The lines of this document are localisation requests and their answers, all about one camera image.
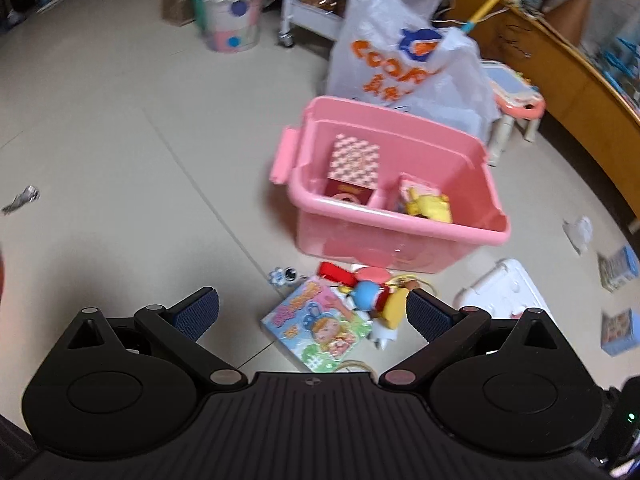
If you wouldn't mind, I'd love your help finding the red strap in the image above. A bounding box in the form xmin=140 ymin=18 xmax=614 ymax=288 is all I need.
xmin=319 ymin=261 xmax=357 ymax=288

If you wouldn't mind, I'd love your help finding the yellow and blue doll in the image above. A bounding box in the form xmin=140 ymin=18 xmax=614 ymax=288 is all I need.
xmin=350 ymin=280 xmax=416 ymax=351

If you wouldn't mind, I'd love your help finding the pink checkered box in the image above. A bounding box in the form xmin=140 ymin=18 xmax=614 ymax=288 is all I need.
xmin=324 ymin=133 xmax=381 ymax=206

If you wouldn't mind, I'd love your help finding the yellow toy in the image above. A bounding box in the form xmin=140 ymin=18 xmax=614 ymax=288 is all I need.
xmin=405 ymin=192 xmax=453 ymax=223

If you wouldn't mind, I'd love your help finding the yellow cord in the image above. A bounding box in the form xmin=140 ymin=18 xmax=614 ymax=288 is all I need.
xmin=387 ymin=274 xmax=436 ymax=293

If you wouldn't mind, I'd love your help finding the white rolling cart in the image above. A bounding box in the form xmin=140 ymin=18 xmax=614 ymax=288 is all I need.
xmin=279 ymin=0 xmax=381 ymax=48

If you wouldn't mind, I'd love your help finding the white plastic shopping bag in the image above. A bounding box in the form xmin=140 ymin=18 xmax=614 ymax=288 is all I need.
xmin=326 ymin=0 xmax=502 ymax=143

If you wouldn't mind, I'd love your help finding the blue printed box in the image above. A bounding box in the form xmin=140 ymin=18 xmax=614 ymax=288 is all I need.
xmin=598 ymin=245 xmax=640 ymax=293
xmin=600 ymin=308 xmax=636 ymax=357

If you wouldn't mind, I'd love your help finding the crumpled foil wrapper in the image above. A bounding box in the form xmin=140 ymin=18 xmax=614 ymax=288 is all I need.
xmin=1 ymin=185 xmax=41 ymax=216

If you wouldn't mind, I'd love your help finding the pink plastic storage box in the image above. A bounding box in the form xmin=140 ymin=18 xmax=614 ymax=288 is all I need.
xmin=268 ymin=96 xmax=512 ymax=275

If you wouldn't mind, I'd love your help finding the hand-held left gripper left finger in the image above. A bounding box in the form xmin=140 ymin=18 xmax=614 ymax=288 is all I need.
xmin=60 ymin=286 xmax=248 ymax=388

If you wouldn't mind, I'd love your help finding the white lid with pink handle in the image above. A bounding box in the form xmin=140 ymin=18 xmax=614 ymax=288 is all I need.
xmin=452 ymin=259 xmax=543 ymax=321

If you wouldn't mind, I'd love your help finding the pink toy packet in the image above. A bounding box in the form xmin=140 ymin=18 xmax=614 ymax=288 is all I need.
xmin=397 ymin=174 xmax=441 ymax=213

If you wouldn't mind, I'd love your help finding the yellow toy stick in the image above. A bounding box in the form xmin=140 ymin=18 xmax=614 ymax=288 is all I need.
xmin=460 ymin=0 xmax=521 ymax=36

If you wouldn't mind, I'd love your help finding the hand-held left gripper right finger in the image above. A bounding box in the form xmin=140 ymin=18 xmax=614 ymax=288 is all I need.
xmin=380 ymin=290 xmax=568 ymax=387

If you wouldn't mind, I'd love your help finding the pink toy drawing table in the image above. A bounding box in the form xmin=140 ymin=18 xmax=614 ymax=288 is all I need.
xmin=480 ymin=59 xmax=547 ymax=167

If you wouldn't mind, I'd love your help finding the pastel dotted bucket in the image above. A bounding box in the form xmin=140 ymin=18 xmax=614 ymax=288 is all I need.
xmin=198 ymin=0 xmax=269 ymax=53

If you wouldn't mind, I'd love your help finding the crumpled white tissue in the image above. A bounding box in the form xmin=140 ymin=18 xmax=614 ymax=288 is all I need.
xmin=562 ymin=216 xmax=594 ymax=256

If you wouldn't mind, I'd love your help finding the wooden desk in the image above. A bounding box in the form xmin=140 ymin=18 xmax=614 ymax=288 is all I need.
xmin=445 ymin=0 xmax=640 ymax=233

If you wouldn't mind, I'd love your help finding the colourful cartoon toy box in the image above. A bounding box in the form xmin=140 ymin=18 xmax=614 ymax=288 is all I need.
xmin=260 ymin=276 xmax=373 ymax=373

